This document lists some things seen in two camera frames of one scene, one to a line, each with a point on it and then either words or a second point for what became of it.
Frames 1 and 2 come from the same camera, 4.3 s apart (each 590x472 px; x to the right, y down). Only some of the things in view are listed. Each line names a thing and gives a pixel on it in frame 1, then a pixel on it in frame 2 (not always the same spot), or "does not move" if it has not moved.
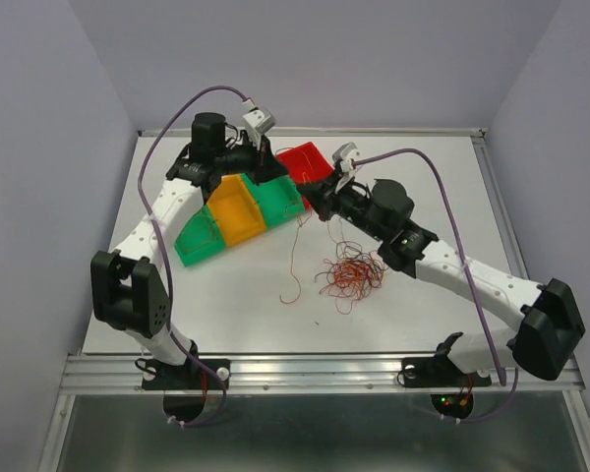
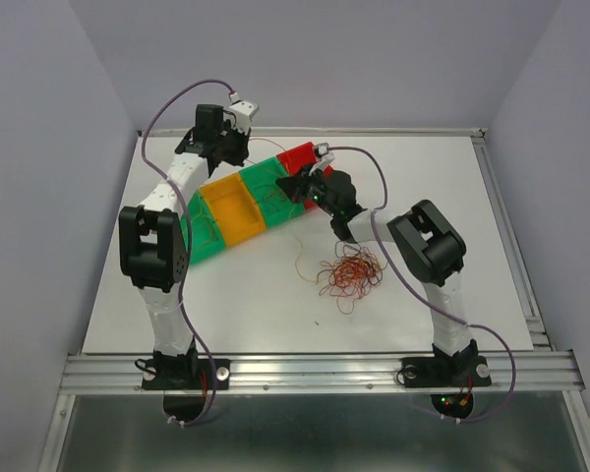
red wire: [292, 252] → [297, 268]
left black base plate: [184, 377] does not move
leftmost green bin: [200, 237] does not move
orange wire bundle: [351, 275] does not move
